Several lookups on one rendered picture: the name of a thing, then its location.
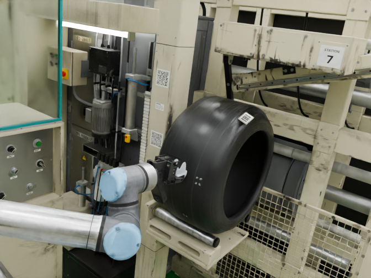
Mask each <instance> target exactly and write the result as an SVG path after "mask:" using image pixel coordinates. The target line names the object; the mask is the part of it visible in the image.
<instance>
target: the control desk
mask: <svg viewBox="0 0 371 278"><path fill-rule="evenodd" d="M63 144H64V122H62V121H55V122H49V123H45V124H38V125H32V126H26V127H19V128H15V129H8V130H2V131H0V199H1V200H7V201H14V202H20V203H24V204H31V205H38V206H44V207H50V208H55V209H61V210H63V196H62V195H63ZM0 261H1V262H2V264H3V265H4V266H5V267H6V269H7V270H8V271H9V273H10V274H11V275H12V277H13V278H62V245H57V244H50V243H43V242H36V241H32V240H24V239H17V238H10V237H2V236H0Z"/></svg>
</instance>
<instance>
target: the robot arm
mask: <svg viewBox="0 0 371 278"><path fill-rule="evenodd" d="M161 156H163V157H161ZM179 165H180V161H178V159H175V160H174V161H173V160H171V157H169V156H166V155H165V154H164V155H160V156H155V161H153V160H150V159H148V160H147V163H141V164H136V165H130V166H126V167H121V168H119V167H117V168H113V169H111V170H107V171H106V172H105V173H104V174H103V175H102V177H101V179H100V182H99V189H100V193H101V195H102V197H103V198H104V199H105V200H107V202H108V216H103V215H100V216H97V215H91V214H87V213H80V212H74V211H67V210H61V209H57V208H50V207H44V206H38V205H31V204H24V203H20V202H14V201H7V200H1V199H0V236H2V237H10V238H17V239H24V240H32V241H36V242H43V243H50V244H57V245H65V246H69V247H76V248H83V249H91V250H93V251H97V252H103V253H106V254H107V255H108V256H110V257H111V258H113V259H115V260H126V259H129V258H131V257H132V256H133V255H135V254H136V252H137V251H138V250H139V247H140V244H141V229H140V218H139V198H138V194H140V193H144V192H146V191H150V190H151V192H152V195H153V198H154V200H156V201H157V202H160V203H162V204H163V203H164V202H165V201H166V200H167V196H166V193H165V189H164V187H163V183H164V184H167V185H169V184H175V183H180V182H182V181H183V179H184V178H185V177H186V175H187V170H186V163H185V162H184V163H183V164H182V166H181V167H180V168H179ZM0 278H13V277H12V275H11V274H10V273H9V271H8V270H7V269H6V267H5V266H4V265H3V264H2V262H1V261H0Z"/></svg>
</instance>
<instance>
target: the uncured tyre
mask: <svg viewBox="0 0 371 278"><path fill-rule="evenodd" d="M245 112H247V113H248V114H250V115H251V116H253V117H254V118H253V119H252V120H251V121H250V122H249V123H248V124H245V123H243V122H242V121H240V120H239V119H238V118H239V117H240V116H241V115H243V114H244V113H245ZM273 149H274V133H273V128H272V125H271V123H270V122H269V120H268V118H267V115H266V114H265V113H264V112H263V111H262V110H261V109H259V108H258V107H256V106H254V105H251V104H246V103H242V102H240V101H235V100H231V99H228V98H223V97H219V96H213V97H204V98H201V99H199V100H197V101H195V102H194V103H193V104H192V105H190V106H189V107H187V108H186V109H185V110H184V111H183V112H182V113H181V114H180V115H179V116H178V117H177V118H176V120H175V121H174V123H173V124H172V126H171V127H170V129H169V130H168V132H167V135H166V137H165V139H164V141H163V144H162V146H161V149H160V153H159V156H160V155H164V154H165V155H166V156H169V155H167V154H170V155H172V156H174V157H177V158H179V159H181V160H179V159H178V161H180V165H179V168H180V167H181V166H182V164H183V163H184V162H185V163H186V168H185V170H187V175H186V176H185V178H184V179H183V181H182V182H180V183H175V184H169V185H167V184H164V183H163V187H164V189H165V193H166V196H167V200H166V201H165V202H164V203H163V205H164V207H165V208H166V209H167V210H168V211H169V212H170V213H171V214H172V215H174V216H176V217H178V218H180V219H182V220H184V221H185V222H187V223H189V224H191V225H193V226H195V227H196V228H199V229H201V230H202V231H204V232H207V233H213V234H219V233H223V232H226V231H228V230H231V229H233V228H235V227H236V226H238V225H239V224H240V223H241V222H242V221H243V220H244V219H245V218H246V216H247V215H248V214H249V212H250V211H251V210H252V208H253V207H254V205H255V203H256V201H257V199H258V198H259V196H260V193H261V191H262V189H263V187H264V184H265V182H266V179H267V176H268V173H269V169H270V166H271V162H272V157H273ZM172 156H169V157H171V160H173V161H174V160H175V159H176V158H174V157H172ZM196 175H198V176H200V177H203V182H202V187H199V186H195V185H194V181H195V176H196ZM182 213H184V214H186V215H188V218H186V217H184V216H183V215H182Z"/></svg>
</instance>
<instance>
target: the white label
mask: <svg viewBox="0 0 371 278"><path fill-rule="evenodd" d="M253 118H254V117H253V116H251V115H250V114H248V113H247V112H245V113H244V114H243V115H241V116H240V117H239V118H238V119H239V120H240V121H242V122H243V123H245V124H248V123H249V122H250V121H251V120H252V119H253Z"/></svg>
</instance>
